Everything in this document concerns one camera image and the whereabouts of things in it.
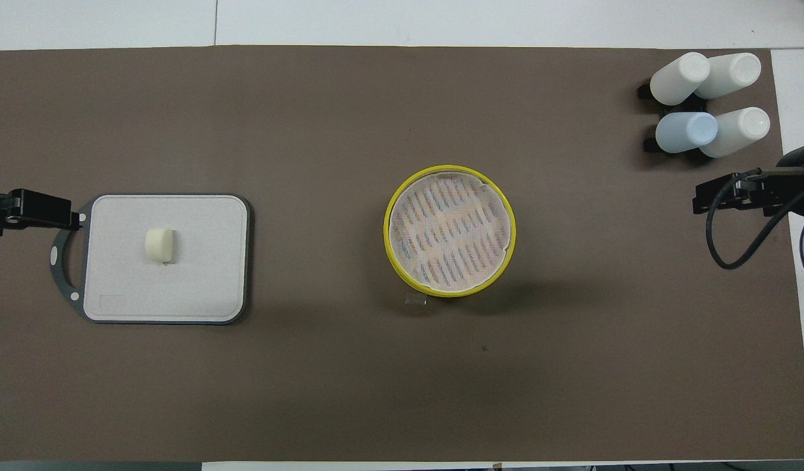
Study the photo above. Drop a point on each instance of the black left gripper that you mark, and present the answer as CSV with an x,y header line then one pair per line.
x,y
16,209

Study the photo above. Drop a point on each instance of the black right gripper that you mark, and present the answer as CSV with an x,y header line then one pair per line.
x,y
758,193

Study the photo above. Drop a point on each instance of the white steamed bun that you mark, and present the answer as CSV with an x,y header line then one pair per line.
x,y
159,245

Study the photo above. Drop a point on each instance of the yellow bamboo steamer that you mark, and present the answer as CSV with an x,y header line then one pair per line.
x,y
451,294

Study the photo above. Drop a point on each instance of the light blue plastic cup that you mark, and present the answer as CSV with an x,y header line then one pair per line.
x,y
686,132

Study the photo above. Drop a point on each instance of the white plastic cup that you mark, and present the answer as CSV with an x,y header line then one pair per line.
x,y
735,72
742,127
680,78

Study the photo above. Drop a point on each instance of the black cup holder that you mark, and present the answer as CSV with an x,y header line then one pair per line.
x,y
650,145
642,91

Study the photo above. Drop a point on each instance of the white cutting board grey rim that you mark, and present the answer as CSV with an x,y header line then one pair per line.
x,y
199,275

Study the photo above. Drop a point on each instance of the clear tape piece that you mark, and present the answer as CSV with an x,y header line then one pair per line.
x,y
416,301

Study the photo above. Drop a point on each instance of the brown table mat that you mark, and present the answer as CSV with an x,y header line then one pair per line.
x,y
375,392

